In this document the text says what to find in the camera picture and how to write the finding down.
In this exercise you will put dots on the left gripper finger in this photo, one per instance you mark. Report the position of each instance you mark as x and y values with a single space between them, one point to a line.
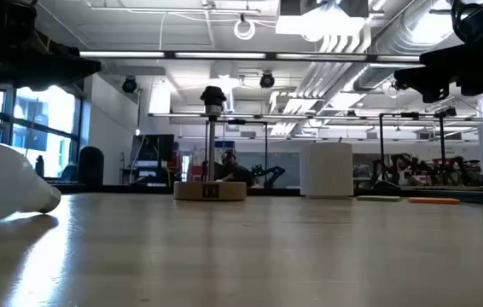
41 53
75 72

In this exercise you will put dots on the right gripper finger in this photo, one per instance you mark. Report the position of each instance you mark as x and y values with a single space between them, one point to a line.
455 55
433 83

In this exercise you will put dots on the wooden base lamp stand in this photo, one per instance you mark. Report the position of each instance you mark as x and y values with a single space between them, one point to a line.
209 191

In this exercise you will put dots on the black background robot arm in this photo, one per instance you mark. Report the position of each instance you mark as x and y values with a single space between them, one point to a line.
273 172

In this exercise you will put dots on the black ceiling light bar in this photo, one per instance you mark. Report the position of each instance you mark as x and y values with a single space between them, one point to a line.
372 57

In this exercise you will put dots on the black rounded bin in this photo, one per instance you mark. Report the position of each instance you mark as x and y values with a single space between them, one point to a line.
91 166

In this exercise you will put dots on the dark water bottle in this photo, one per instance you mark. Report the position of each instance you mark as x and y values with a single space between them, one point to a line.
39 168

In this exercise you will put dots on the black computer monitor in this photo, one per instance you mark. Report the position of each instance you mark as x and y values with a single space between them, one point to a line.
154 147

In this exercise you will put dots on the orange sticky note pad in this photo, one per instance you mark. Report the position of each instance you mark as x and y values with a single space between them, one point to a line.
433 200

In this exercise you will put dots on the green sticky note pad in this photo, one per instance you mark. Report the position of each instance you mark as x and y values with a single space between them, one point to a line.
378 198

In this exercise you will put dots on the white textured pen cup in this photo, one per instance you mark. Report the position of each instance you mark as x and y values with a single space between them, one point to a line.
327 170

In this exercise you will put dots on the black ceiling camera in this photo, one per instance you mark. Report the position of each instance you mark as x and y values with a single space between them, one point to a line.
267 80
129 85

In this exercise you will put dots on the silver ceiling air duct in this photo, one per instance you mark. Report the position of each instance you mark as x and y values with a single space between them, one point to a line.
399 30

